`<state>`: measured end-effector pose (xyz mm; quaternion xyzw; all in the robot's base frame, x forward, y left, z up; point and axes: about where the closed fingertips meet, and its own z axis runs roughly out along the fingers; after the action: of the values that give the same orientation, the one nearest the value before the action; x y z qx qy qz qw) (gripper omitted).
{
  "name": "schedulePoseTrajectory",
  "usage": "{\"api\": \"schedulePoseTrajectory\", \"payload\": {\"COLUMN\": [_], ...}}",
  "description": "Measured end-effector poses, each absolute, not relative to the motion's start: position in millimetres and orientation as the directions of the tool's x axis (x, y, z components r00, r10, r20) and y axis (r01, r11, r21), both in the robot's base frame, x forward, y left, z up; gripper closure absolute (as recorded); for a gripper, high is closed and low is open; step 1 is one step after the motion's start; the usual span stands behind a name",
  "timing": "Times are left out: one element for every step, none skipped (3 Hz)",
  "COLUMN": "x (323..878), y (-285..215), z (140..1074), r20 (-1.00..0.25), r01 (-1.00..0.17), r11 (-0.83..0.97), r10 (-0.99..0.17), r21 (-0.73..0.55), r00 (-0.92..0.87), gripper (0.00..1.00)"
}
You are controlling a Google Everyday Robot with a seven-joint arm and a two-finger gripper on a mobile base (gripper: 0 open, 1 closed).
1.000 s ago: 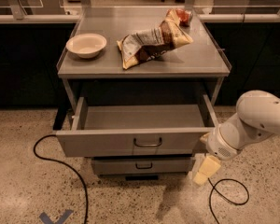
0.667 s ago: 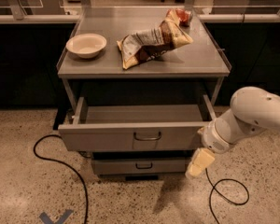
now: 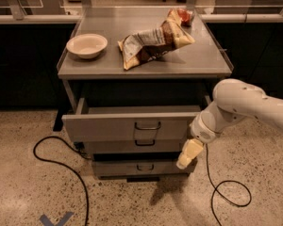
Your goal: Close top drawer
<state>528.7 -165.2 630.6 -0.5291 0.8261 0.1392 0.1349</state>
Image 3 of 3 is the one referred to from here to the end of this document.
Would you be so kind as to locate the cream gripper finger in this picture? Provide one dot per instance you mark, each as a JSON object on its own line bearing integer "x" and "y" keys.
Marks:
{"x": 190, "y": 150}

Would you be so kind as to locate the grey top drawer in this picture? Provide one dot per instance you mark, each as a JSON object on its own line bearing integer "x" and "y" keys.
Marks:
{"x": 128, "y": 123}

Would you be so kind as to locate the grey drawer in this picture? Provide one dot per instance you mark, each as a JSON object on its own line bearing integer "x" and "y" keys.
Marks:
{"x": 139, "y": 168}
{"x": 135, "y": 146}
{"x": 128, "y": 123}

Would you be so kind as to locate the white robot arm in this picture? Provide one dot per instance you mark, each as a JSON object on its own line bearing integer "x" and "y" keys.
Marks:
{"x": 233, "y": 100}

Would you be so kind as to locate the grey middle drawer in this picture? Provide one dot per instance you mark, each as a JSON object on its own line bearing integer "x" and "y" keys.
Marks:
{"x": 135, "y": 146}

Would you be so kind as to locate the grey metal drawer cabinet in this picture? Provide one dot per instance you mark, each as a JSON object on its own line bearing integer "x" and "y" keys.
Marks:
{"x": 133, "y": 103}

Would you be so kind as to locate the grey bottom drawer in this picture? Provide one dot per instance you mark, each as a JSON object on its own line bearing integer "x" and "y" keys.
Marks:
{"x": 139, "y": 168}

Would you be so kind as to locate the brown and white chip bag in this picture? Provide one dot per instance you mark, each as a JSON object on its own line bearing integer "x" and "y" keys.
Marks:
{"x": 148, "y": 45}

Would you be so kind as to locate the red snack bag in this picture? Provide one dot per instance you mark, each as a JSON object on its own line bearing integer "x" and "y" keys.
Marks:
{"x": 181, "y": 16}

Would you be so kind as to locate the white ceramic bowl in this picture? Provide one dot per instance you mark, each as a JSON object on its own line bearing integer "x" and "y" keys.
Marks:
{"x": 87, "y": 46}

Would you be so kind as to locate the dark counter with white rail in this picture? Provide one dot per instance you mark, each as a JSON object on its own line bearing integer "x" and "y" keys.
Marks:
{"x": 29, "y": 54}

